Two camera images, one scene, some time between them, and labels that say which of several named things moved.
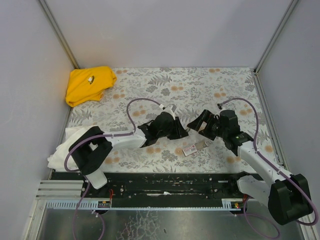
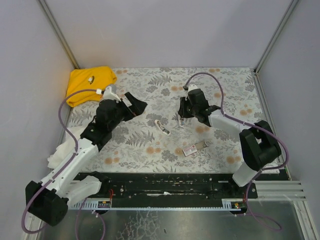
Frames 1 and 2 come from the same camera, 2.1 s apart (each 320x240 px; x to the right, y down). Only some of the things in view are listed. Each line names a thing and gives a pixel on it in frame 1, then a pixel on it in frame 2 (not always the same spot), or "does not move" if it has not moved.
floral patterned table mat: x=137 y=95 does not move
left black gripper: x=173 y=127 -> x=127 y=110
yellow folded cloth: x=88 y=84 does not move
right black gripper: x=207 y=125 -> x=186 y=110
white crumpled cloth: x=56 y=160 does not move
